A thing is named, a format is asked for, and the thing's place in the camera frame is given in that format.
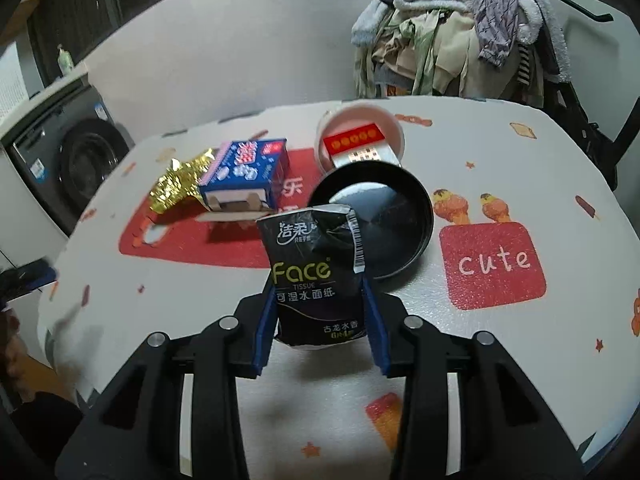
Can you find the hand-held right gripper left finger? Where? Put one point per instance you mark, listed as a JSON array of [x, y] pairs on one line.
[[262, 347]]

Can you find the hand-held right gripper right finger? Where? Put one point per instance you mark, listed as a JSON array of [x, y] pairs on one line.
[[378, 332]]

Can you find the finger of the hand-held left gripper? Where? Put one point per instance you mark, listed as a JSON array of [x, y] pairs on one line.
[[32, 274]]

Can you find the black tissue packet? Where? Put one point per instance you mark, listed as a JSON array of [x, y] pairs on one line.
[[305, 280]]

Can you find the black round bowl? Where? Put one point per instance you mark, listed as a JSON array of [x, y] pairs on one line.
[[395, 220]]

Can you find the grey washing machine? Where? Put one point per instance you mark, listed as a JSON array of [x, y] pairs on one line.
[[85, 160]]

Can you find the gold foil wrapper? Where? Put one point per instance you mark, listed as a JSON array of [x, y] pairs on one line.
[[175, 185]]

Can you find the blue and white carton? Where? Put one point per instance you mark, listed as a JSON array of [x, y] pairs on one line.
[[245, 165]]

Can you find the white laundry basket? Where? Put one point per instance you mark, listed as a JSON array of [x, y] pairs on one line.
[[10, 82]]

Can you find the printed tablecloth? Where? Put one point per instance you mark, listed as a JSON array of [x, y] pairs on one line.
[[500, 170]]

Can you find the paper bowl red label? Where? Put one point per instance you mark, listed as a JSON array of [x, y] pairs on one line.
[[350, 125]]

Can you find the green soap pump bottle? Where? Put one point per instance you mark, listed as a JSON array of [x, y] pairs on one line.
[[65, 62]]

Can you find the dark window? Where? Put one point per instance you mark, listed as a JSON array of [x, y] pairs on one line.
[[75, 5]]

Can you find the black exercise bike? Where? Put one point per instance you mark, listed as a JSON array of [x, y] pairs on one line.
[[600, 125]]

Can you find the pile of clothes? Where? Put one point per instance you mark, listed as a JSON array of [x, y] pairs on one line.
[[450, 25]]

